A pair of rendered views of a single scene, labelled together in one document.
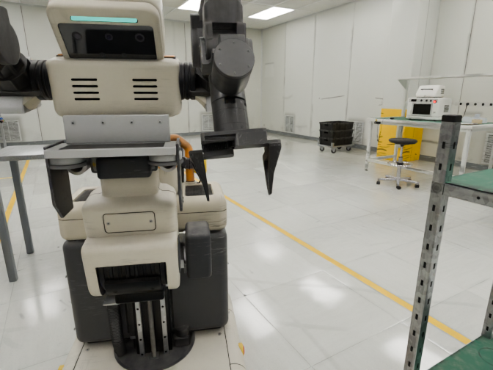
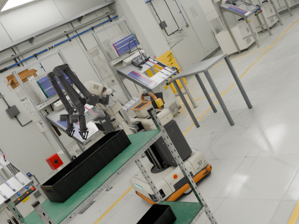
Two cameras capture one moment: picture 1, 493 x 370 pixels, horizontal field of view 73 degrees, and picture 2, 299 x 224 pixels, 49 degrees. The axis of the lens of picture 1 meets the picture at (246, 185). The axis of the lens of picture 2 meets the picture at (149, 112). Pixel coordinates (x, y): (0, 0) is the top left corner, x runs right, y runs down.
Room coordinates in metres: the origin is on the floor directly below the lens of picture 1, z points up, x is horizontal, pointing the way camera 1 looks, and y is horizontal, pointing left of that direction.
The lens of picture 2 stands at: (0.59, -2.77, 1.52)
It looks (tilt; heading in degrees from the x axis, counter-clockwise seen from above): 12 degrees down; 80
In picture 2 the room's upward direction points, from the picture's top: 29 degrees counter-clockwise
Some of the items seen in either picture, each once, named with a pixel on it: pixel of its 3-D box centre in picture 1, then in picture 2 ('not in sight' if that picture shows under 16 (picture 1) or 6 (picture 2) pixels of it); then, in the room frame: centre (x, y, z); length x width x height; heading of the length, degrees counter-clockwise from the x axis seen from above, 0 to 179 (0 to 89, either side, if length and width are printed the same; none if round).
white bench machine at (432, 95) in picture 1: (428, 103); not in sight; (4.66, -2.49, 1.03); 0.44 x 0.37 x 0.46; 35
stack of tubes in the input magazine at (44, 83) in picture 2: not in sight; (55, 82); (0.52, 1.98, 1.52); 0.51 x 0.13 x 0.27; 29
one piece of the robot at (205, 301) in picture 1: (151, 252); (155, 134); (1.10, 0.35, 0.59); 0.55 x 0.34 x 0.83; 100
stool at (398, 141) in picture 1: (398, 162); not in sight; (4.20, -1.96, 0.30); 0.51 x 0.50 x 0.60; 165
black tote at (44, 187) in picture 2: not in sight; (88, 163); (0.47, -0.81, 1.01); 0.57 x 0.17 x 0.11; 29
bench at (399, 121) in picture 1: (425, 149); not in sight; (4.60, -2.50, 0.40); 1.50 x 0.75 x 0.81; 29
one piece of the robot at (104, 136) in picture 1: (120, 164); (103, 121); (0.73, 0.28, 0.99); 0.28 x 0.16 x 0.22; 100
